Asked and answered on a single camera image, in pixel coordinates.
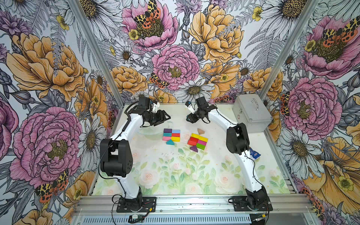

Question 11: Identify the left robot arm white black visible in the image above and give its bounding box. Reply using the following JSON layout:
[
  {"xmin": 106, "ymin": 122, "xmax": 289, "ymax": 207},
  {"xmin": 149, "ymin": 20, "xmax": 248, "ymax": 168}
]
[{"xmin": 99, "ymin": 97, "xmax": 171, "ymax": 212}]

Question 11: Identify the yellow block long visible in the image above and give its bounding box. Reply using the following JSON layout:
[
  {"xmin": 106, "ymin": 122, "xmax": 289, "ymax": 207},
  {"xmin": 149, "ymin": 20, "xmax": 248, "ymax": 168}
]
[{"xmin": 191, "ymin": 133, "xmax": 200, "ymax": 139}]

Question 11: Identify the purple triangle block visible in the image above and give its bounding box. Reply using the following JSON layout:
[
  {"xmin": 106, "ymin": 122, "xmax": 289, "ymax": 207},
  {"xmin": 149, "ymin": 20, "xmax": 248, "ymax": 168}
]
[{"xmin": 190, "ymin": 146, "xmax": 198, "ymax": 152}]

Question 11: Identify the natural wood triangle block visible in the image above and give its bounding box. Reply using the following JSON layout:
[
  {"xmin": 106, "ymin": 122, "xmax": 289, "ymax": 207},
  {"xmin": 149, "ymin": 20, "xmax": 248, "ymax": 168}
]
[{"xmin": 197, "ymin": 128, "xmax": 205, "ymax": 135}]

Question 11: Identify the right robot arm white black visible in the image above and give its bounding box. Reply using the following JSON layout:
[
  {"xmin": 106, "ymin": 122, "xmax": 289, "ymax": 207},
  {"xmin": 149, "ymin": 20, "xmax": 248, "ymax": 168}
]
[{"xmin": 185, "ymin": 97, "xmax": 273, "ymax": 212}]

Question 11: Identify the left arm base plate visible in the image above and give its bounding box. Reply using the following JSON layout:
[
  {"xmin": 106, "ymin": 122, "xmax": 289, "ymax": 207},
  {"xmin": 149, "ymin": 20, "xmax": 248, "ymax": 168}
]
[{"xmin": 116, "ymin": 196, "xmax": 157, "ymax": 213}]

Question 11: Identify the aluminium front rail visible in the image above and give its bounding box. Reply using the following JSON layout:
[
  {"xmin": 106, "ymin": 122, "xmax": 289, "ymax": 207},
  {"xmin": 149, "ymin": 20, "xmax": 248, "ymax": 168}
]
[{"xmin": 72, "ymin": 194, "xmax": 321, "ymax": 225}]

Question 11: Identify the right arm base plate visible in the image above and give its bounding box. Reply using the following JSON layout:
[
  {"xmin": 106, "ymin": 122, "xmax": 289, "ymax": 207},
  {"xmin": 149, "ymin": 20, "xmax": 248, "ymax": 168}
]
[{"xmin": 228, "ymin": 196, "xmax": 273, "ymax": 212}]

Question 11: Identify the magenta block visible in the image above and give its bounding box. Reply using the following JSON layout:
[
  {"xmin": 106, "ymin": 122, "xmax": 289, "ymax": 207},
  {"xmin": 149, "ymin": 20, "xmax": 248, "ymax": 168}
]
[{"xmin": 197, "ymin": 140, "xmax": 207, "ymax": 146}]

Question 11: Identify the small circuit board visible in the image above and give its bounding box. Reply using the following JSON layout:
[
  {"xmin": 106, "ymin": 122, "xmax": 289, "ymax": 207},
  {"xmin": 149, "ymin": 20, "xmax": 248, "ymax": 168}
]
[{"xmin": 127, "ymin": 215, "xmax": 143, "ymax": 224}]

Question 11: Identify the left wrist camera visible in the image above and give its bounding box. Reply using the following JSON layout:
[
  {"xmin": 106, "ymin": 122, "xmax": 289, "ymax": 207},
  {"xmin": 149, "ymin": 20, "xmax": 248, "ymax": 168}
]
[{"xmin": 137, "ymin": 97, "xmax": 160, "ymax": 113}]

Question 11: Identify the green block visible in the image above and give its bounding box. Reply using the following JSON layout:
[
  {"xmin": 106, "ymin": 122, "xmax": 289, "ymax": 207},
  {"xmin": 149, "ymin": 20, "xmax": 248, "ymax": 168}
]
[{"xmin": 196, "ymin": 143, "xmax": 206, "ymax": 150}]

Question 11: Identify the silver metal first-aid case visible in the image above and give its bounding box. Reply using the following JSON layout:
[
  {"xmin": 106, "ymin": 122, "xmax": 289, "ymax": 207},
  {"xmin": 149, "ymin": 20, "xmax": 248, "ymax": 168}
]
[{"xmin": 233, "ymin": 94, "xmax": 272, "ymax": 133}]

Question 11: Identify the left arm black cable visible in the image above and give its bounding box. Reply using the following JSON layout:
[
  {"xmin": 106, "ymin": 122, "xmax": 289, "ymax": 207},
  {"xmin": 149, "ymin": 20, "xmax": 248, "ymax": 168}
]
[{"xmin": 112, "ymin": 101, "xmax": 141, "ymax": 141}]

